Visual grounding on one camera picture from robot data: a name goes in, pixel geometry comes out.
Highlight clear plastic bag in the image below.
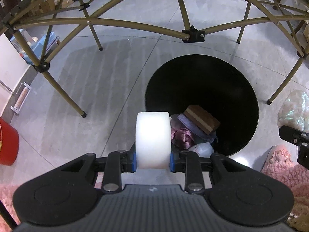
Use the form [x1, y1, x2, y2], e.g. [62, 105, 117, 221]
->
[277, 90, 308, 132]

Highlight purple satin bow scrunchie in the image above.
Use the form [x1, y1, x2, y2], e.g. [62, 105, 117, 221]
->
[171, 128, 194, 150]

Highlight white foam tape roll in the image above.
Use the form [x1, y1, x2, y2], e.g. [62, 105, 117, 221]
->
[135, 112, 171, 169]

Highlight pink brown sponge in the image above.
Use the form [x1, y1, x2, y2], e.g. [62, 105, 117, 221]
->
[184, 105, 220, 135]

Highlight white yellow plush hamster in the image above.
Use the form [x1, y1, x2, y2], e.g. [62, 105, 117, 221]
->
[188, 142, 214, 158]

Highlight lilac drawstring pouch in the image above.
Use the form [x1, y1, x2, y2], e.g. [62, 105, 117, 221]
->
[177, 114, 217, 143]

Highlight black round trash bin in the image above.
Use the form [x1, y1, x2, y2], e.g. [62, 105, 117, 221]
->
[145, 55, 259, 156]

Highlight pink fluffy rug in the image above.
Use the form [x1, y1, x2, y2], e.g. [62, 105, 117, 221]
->
[261, 145, 308, 231]

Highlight red plastic bucket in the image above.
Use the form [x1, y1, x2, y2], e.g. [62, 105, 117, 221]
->
[0, 118, 19, 166]

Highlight white floor squeegee mop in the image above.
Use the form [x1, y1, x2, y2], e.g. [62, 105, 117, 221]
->
[1, 81, 32, 115]

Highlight light blue stool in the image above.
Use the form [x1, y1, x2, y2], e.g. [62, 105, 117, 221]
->
[10, 29, 60, 65]

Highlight open cardboard boxes by door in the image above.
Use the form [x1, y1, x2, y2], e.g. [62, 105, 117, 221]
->
[24, 0, 73, 18]

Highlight folding slatted camping table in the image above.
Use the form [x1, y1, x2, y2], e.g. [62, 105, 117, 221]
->
[0, 0, 309, 119]

